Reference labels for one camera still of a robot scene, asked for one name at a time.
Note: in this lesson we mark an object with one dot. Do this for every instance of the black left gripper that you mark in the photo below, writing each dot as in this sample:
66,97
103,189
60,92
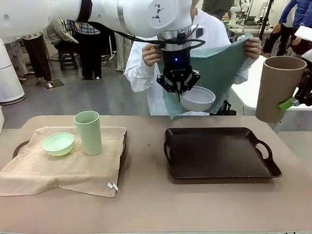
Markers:
176,63

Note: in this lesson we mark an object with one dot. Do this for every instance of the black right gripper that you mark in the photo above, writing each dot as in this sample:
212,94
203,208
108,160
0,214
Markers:
306,90

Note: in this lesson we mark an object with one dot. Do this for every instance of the tall brown cup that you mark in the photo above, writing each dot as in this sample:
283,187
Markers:
275,85

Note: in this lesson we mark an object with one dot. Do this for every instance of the white bowl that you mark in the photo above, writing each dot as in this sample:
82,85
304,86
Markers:
197,103

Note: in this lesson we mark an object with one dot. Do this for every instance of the teal cloth mat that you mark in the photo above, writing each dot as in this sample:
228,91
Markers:
219,73

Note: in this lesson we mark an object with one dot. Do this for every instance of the tall light green cup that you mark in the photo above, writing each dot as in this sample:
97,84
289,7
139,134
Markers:
90,136

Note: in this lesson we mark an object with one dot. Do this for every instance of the light green bowl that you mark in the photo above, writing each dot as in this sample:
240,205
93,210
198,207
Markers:
58,146

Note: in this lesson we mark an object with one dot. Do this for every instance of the beige cloth mat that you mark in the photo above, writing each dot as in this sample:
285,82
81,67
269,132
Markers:
61,170

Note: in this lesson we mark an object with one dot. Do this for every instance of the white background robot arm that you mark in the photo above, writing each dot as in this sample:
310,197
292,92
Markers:
235,9

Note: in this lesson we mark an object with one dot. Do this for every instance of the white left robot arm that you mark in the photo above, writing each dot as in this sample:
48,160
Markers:
151,17

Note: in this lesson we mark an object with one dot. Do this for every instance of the person's right forearm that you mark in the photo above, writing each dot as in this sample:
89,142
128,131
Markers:
140,80

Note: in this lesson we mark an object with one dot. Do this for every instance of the dark brown serving tray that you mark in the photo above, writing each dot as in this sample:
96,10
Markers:
124,146
219,153

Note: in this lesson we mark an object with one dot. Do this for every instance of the person's right hand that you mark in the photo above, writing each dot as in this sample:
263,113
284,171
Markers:
152,56

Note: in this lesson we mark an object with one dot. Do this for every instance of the person's left hand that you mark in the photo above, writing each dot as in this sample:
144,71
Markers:
254,48

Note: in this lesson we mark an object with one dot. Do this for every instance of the person in white coat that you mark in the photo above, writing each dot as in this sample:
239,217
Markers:
214,31

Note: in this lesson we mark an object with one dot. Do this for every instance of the bystander in white trousers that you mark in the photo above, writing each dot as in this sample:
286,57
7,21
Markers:
123,51

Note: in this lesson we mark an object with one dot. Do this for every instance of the background workbench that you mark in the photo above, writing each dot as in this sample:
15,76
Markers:
241,30

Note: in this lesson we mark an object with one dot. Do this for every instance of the bystander in blue jacket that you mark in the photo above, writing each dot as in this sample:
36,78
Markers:
292,12

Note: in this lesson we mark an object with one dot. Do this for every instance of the bystander in blue plaid shirt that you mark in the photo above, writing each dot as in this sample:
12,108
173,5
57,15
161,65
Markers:
91,53

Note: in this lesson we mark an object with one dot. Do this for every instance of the black tripod stand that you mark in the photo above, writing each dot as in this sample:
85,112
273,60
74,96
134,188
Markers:
269,9

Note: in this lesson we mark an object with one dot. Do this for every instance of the dark wooden stool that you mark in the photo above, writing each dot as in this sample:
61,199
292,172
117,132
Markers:
68,59

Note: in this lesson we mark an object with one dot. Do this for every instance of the seated bystander in grey hoodie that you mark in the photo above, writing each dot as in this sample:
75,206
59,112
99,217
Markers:
58,34

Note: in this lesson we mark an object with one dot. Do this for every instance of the bystander in red plaid shirt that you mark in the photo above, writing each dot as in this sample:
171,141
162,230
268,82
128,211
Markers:
39,56

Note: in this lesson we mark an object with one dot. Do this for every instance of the bystander in light grey clothes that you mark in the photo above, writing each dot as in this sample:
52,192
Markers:
17,56

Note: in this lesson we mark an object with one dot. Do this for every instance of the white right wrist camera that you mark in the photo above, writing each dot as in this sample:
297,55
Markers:
304,32

